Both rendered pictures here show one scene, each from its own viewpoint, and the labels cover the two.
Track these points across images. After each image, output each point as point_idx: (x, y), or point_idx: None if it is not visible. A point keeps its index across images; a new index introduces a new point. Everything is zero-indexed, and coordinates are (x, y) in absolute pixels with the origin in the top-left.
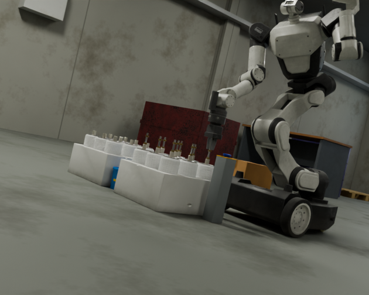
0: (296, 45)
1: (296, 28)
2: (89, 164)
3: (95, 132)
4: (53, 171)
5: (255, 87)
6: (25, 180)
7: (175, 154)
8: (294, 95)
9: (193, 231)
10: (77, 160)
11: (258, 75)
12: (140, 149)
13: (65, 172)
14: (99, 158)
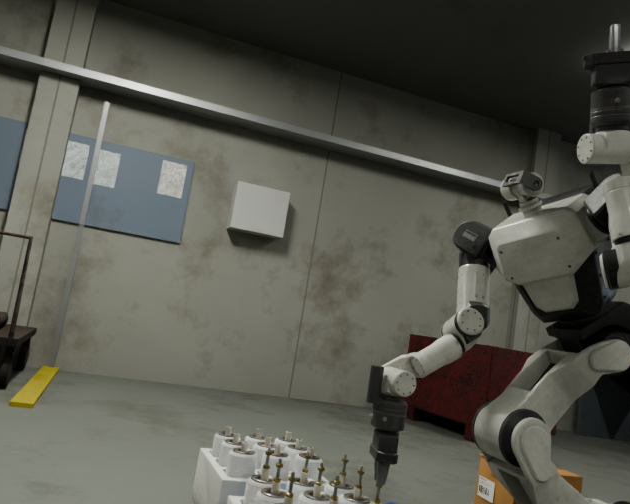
0: (539, 259)
1: (533, 225)
2: (207, 492)
3: (229, 429)
4: (155, 503)
5: (468, 347)
6: None
7: (316, 491)
8: (560, 355)
9: None
10: (199, 480)
11: (470, 324)
12: (253, 481)
13: (183, 500)
14: (215, 484)
